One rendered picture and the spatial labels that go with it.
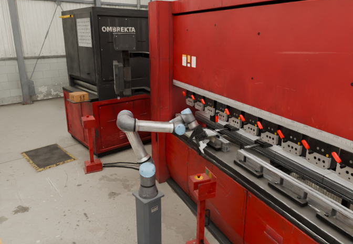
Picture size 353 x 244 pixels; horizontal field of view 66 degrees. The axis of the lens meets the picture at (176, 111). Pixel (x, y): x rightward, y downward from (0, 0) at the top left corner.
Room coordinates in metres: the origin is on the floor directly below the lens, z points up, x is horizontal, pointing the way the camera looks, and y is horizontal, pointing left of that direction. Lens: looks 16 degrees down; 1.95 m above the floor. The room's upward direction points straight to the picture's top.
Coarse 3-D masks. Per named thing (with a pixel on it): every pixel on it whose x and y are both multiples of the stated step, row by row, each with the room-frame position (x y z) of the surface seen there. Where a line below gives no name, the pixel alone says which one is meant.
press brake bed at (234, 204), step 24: (168, 144) 3.19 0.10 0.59; (192, 144) 2.66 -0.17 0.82; (168, 168) 3.25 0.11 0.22; (192, 168) 2.63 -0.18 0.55; (216, 168) 2.24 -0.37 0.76; (216, 192) 2.22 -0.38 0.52; (240, 192) 1.93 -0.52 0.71; (216, 216) 2.23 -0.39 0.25; (240, 216) 1.91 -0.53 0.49; (264, 216) 1.68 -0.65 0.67; (288, 216) 1.51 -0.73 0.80; (240, 240) 1.91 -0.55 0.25; (264, 240) 1.66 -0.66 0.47; (288, 240) 1.48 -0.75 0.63; (312, 240) 1.34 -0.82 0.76
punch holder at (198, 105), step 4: (196, 96) 2.79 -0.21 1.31; (200, 96) 2.73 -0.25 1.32; (204, 96) 2.70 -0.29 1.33; (196, 100) 2.79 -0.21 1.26; (200, 100) 2.73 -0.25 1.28; (204, 100) 2.70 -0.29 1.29; (196, 104) 2.78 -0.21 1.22; (200, 104) 2.72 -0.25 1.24; (196, 108) 2.78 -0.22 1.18; (200, 108) 2.72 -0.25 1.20; (204, 108) 2.71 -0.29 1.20
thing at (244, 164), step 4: (236, 160) 2.11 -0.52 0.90; (240, 164) 2.05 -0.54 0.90; (244, 164) 2.04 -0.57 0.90; (244, 168) 2.00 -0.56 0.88; (248, 168) 1.96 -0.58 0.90; (252, 168) 1.96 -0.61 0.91; (252, 172) 1.92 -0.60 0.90; (260, 172) 1.90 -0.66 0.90; (256, 176) 1.87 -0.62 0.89; (260, 176) 1.87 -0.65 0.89
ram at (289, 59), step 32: (320, 0) 1.62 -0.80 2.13; (352, 0) 1.46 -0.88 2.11; (192, 32) 2.90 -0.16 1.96; (224, 32) 2.41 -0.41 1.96; (256, 32) 2.06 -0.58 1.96; (288, 32) 1.80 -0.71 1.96; (320, 32) 1.59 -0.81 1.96; (352, 32) 1.43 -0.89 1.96; (224, 64) 2.39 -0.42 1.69; (256, 64) 2.03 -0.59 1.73; (288, 64) 1.77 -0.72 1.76; (320, 64) 1.57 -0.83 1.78; (352, 64) 1.41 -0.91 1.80; (224, 96) 2.36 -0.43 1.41; (256, 96) 2.01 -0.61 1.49; (288, 96) 1.74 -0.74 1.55; (320, 96) 1.54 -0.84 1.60; (352, 96) 1.38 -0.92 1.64; (320, 128) 1.51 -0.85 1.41; (352, 128) 1.35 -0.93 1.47
